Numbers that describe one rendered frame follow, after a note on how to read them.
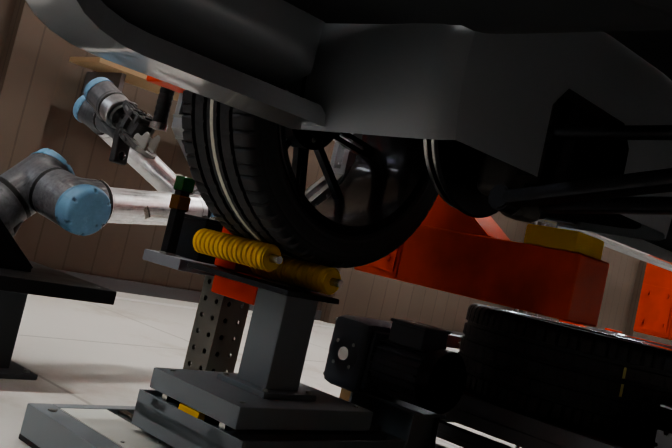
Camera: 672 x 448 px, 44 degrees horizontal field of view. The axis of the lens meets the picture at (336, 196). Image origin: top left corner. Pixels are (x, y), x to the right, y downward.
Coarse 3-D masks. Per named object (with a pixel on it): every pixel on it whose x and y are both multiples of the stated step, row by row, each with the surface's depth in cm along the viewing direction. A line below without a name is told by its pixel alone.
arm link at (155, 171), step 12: (84, 108) 251; (84, 120) 252; (96, 132) 257; (108, 144) 264; (132, 156) 270; (156, 156) 280; (144, 168) 276; (156, 168) 279; (168, 168) 286; (156, 180) 283; (168, 180) 286; (168, 192) 290
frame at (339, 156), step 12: (180, 96) 181; (180, 108) 180; (180, 120) 179; (180, 132) 179; (180, 144) 182; (336, 144) 217; (336, 156) 216; (348, 156) 213; (336, 168) 215; (348, 168) 213; (324, 180) 214; (312, 192) 211; (324, 192) 208; (312, 204) 206
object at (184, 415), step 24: (144, 408) 178; (168, 408) 172; (192, 408) 168; (168, 432) 171; (192, 432) 165; (216, 432) 161; (240, 432) 162; (264, 432) 167; (288, 432) 172; (312, 432) 177; (336, 432) 183; (360, 432) 189; (384, 432) 195
